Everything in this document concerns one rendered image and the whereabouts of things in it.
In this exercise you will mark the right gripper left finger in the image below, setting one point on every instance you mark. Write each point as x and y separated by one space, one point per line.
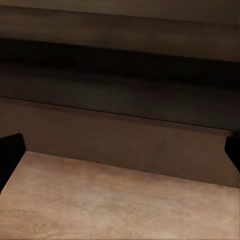
12 149

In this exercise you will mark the cabinet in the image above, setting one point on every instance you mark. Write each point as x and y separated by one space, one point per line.
146 85

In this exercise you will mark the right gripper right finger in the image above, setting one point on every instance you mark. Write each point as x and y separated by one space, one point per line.
232 149

